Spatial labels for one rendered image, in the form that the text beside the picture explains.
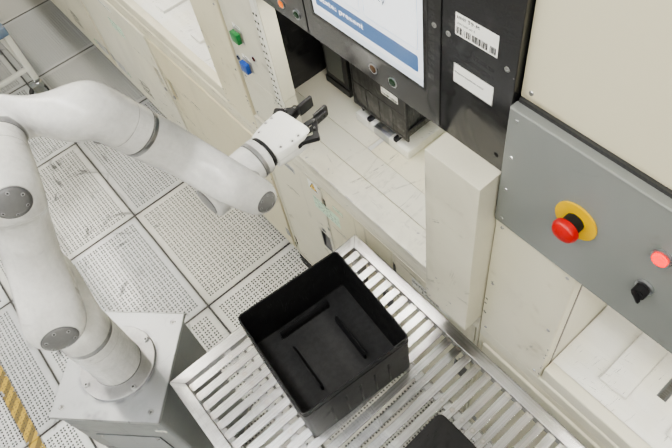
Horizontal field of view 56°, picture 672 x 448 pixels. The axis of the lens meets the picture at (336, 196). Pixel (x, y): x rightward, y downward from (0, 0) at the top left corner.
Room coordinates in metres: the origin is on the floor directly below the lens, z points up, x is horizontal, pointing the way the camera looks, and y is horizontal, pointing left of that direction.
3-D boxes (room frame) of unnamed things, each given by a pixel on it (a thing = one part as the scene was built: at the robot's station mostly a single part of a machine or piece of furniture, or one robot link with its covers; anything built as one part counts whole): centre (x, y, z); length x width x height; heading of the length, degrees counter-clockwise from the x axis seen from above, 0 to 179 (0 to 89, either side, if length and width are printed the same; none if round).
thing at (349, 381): (0.60, 0.09, 0.85); 0.28 x 0.28 x 0.17; 25
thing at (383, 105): (1.19, -0.24, 1.06); 0.24 x 0.20 x 0.32; 31
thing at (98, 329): (0.72, 0.62, 1.07); 0.19 x 0.12 x 0.24; 20
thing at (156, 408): (0.69, 0.61, 0.38); 0.28 x 0.28 x 0.76; 76
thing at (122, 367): (0.69, 0.61, 0.85); 0.19 x 0.19 x 0.18
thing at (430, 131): (1.19, -0.24, 0.89); 0.22 x 0.21 x 0.04; 121
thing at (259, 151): (0.89, 0.15, 1.19); 0.09 x 0.03 x 0.08; 38
